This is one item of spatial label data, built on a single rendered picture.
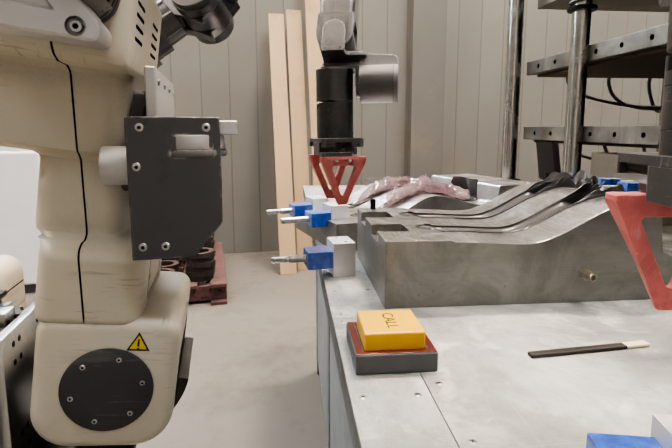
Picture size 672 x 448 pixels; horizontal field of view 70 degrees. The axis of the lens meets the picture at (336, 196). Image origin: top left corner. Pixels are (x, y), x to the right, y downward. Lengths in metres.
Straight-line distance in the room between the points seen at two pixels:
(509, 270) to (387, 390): 0.28
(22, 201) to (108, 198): 2.87
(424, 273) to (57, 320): 0.44
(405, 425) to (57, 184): 0.47
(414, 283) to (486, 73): 4.10
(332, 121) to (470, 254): 0.28
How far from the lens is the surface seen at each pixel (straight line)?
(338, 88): 0.73
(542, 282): 0.70
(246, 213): 4.07
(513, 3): 2.12
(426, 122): 4.24
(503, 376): 0.51
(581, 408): 0.48
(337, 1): 0.81
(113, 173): 0.58
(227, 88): 4.02
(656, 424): 0.38
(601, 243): 0.73
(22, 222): 3.53
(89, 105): 0.63
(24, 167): 3.48
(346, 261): 0.76
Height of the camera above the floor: 1.03
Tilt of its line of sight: 8 degrees down
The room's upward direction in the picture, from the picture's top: straight up
